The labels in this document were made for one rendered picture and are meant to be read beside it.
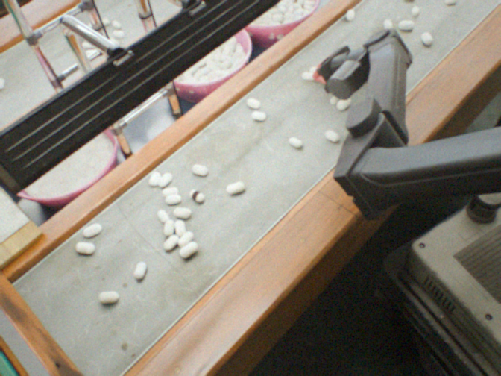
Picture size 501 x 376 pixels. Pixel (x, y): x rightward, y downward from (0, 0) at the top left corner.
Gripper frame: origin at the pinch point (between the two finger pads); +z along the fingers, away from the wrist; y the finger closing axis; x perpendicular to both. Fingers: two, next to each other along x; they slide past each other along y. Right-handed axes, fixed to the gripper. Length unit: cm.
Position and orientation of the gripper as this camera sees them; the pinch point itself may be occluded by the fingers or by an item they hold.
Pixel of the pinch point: (316, 76)
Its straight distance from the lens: 119.0
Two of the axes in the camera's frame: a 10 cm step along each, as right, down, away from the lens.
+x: 5.5, 7.8, 3.0
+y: -6.9, 6.3, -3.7
